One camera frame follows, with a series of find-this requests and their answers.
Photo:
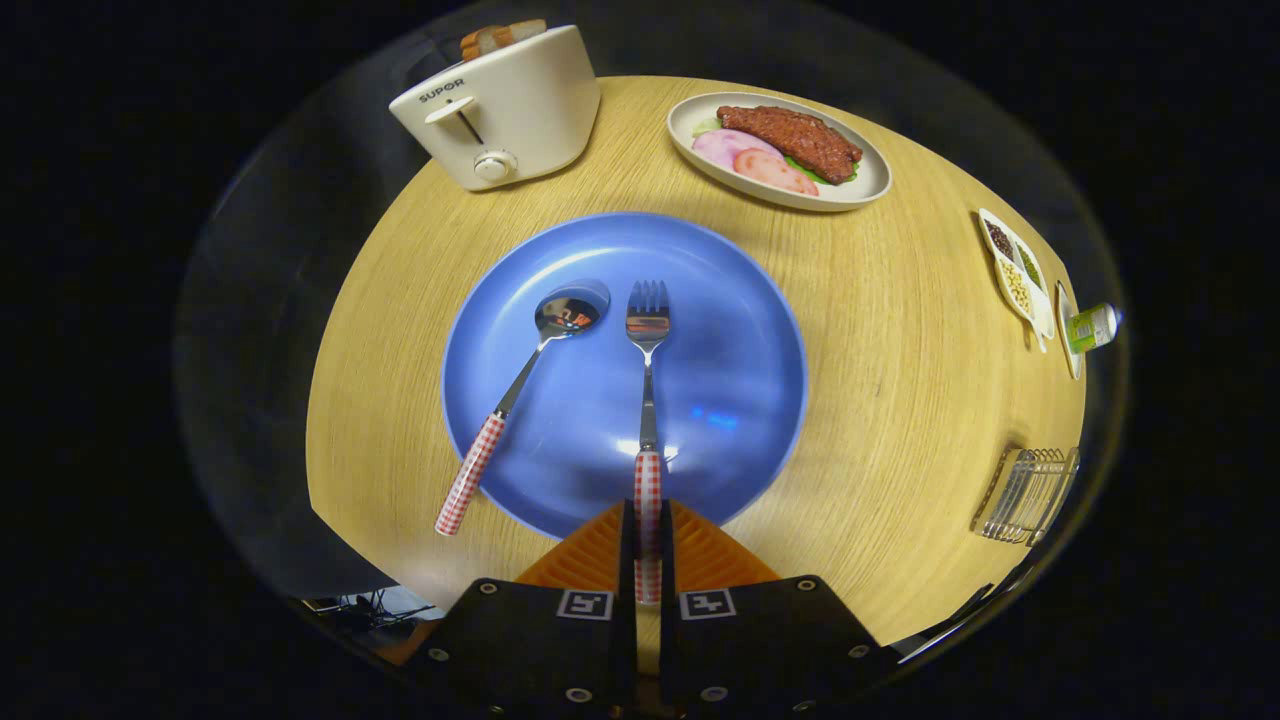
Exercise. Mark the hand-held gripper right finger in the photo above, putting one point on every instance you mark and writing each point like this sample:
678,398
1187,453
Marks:
667,560

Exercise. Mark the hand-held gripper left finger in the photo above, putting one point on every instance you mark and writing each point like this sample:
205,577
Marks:
628,560

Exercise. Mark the round blue plate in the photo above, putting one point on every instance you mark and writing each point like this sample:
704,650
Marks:
730,350

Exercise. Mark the green lettuce leaf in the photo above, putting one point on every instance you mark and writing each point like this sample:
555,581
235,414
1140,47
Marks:
812,172

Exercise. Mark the pale pink ham slice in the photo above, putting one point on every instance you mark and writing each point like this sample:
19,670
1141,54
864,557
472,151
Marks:
725,147

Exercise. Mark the oval beige food plate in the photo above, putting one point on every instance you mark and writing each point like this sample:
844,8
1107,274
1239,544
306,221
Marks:
870,180

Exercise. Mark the brown grilled meat piece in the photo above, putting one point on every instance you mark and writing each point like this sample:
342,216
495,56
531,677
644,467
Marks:
795,140

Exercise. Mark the pile of yellow soybeans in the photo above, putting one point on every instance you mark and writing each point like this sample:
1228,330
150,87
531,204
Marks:
1016,288

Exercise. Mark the small white dish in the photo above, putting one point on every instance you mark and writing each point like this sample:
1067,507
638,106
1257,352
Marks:
1066,365

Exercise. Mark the white divided tray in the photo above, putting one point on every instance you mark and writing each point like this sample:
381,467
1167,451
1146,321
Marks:
1040,310

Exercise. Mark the cream white toaster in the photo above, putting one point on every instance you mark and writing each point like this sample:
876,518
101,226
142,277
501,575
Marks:
530,110

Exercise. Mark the pile of dark red beans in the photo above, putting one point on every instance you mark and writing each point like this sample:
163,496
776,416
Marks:
998,238

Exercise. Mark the pile of green beans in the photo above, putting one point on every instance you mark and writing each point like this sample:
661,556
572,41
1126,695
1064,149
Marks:
1030,266

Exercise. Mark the green drink bottle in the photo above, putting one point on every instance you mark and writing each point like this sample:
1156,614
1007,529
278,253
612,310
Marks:
1092,327

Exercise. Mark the toasted bread slices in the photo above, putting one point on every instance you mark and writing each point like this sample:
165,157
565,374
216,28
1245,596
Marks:
500,38

